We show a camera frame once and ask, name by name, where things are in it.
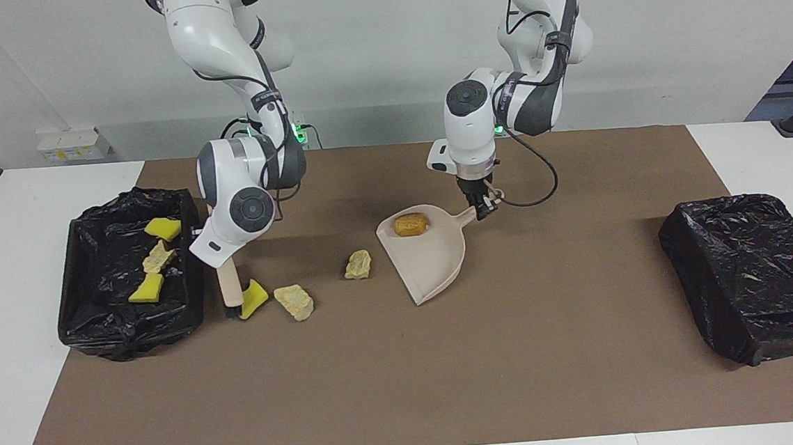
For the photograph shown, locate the beige plastic dustpan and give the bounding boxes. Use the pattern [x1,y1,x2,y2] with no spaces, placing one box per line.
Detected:
[374,200,485,309]

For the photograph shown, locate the large pale tan crumpled lump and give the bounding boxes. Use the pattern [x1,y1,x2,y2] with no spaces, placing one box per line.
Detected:
[273,283,316,324]

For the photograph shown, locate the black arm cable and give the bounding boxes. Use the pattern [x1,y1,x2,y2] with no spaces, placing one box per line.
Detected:
[191,49,303,226]
[482,0,591,210]

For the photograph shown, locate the white power socket box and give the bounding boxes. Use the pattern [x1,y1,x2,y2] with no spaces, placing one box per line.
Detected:
[36,125,113,165]

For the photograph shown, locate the beige brush with black bristles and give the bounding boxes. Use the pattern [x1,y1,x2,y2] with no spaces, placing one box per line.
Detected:
[214,256,246,322]

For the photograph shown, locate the bin lined with black bag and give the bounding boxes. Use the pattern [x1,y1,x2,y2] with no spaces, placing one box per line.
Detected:
[656,190,793,373]
[47,182,211,367]

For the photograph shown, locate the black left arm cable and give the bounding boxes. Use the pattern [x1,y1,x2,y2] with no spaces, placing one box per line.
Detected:
[482,0,591,210]

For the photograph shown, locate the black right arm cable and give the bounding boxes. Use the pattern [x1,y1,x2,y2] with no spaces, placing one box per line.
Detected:
[191,49,303,226]

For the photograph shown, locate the yellow sponge piece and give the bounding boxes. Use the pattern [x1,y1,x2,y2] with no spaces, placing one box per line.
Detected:
[237,278,273,320]
[126,272,167,306]
[143,216,184,244]

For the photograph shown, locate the orange-brown bread roll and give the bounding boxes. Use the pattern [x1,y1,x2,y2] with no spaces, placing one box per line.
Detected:
[392,212,432,238]

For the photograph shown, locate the black base cables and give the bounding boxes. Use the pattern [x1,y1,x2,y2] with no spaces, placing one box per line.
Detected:
[218,111,324,157]

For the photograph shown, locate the tan lump with orange streaks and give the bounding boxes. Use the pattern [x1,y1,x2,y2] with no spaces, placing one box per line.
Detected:
[141,239,179,275]

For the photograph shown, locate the small pale tan lump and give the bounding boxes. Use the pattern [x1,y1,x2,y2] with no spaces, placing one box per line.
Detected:
[342,249,375,281]

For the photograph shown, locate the brown table mat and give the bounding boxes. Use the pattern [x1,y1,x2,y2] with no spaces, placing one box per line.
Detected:
[0,115,793,445]

